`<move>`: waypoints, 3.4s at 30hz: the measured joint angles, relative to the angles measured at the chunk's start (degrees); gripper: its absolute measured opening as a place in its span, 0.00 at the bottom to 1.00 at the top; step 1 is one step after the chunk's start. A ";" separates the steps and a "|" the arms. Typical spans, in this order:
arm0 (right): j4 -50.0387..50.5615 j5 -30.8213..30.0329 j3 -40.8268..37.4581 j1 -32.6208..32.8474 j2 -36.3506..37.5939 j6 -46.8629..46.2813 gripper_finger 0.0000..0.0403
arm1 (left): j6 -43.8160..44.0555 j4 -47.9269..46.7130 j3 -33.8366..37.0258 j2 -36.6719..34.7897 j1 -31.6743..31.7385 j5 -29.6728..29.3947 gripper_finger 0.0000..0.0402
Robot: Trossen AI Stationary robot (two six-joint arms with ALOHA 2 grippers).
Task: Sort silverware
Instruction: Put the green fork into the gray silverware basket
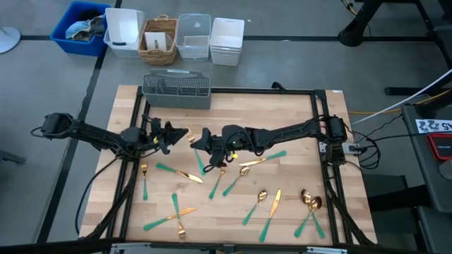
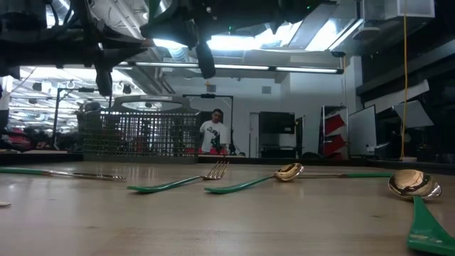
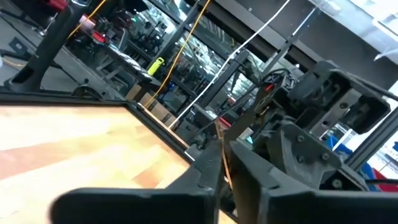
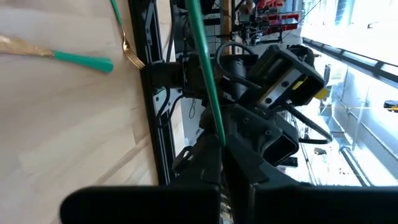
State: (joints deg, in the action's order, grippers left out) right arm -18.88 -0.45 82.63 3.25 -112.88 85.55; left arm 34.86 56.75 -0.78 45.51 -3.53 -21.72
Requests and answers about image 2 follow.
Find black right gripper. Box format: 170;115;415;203
140;0;285;80

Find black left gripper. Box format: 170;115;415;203
83;33;156;97

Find gold fork green handle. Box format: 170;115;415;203
126;159;230;195

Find small gold spoon green handle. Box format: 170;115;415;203
387;169;455;256

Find black gantry stand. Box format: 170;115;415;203
182;93;236;156

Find long ceiling light bar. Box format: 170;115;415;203
117;60;345;75

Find grey mesh cutlery basket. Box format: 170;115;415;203
82;94;200;164

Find black pole stand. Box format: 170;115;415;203
50;86;96;150

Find person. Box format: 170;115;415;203
198;108;230;156

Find black monitor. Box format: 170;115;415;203
258;111;296;135

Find black monitor cart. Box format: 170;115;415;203
258;134;298;159

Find red white shelf rack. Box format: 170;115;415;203
318;104;348;160

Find white whiteboard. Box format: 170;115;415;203
347;104;378;157

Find tilted white panel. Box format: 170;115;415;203
392;99;435;129

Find white ceiling duct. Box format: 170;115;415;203
362;0;437;22

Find hanging yellow cable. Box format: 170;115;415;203
400;0;410;161

